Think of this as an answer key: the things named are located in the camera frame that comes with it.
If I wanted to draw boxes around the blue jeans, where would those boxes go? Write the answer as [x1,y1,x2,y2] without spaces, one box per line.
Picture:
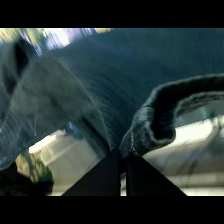
[0,28,224,172]

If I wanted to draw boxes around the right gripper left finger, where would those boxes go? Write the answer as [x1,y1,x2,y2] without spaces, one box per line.
[62,148,122,197]

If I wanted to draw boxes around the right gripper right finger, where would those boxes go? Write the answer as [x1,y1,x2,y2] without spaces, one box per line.
[125,154,188,197]

